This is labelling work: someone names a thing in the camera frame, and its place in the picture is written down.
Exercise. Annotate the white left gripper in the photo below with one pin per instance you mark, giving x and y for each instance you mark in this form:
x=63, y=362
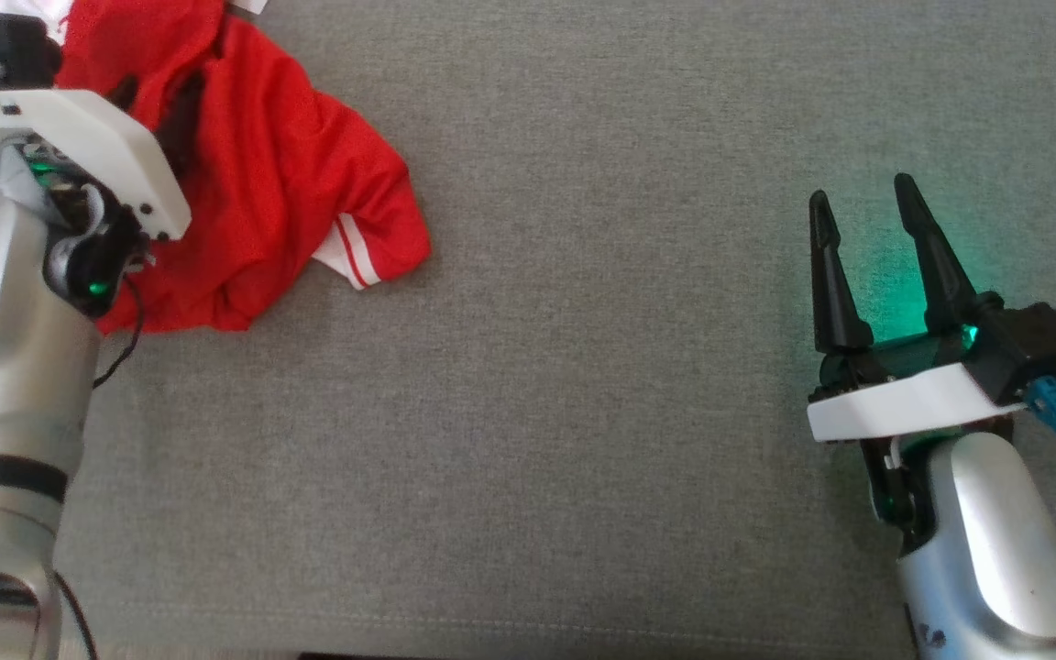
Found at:
x=106, y=137

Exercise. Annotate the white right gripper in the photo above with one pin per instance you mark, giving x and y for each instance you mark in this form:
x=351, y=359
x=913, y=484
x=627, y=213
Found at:
x=904, y=399

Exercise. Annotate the red basketball jersey white sleeves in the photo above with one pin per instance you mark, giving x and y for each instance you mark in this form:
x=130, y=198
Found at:
x=290, y=165

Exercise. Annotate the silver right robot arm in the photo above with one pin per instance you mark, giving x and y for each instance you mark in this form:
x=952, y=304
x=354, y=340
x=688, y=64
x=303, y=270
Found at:
x=995, y=550

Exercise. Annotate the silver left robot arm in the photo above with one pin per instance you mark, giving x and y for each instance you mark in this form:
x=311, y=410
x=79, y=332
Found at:
x=5, y=367

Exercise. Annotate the grey fabric sofa seat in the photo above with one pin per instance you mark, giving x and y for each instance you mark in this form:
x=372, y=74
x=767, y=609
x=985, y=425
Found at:
x=583, y=367

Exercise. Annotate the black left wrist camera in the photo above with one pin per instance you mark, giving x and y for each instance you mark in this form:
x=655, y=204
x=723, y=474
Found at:
x=5, y=50

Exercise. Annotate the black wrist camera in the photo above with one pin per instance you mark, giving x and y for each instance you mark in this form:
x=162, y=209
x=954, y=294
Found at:
x=5, y=50
x=1037, y=344

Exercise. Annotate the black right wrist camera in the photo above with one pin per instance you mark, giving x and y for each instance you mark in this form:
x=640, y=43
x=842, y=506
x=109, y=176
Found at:
x=1037, y=344

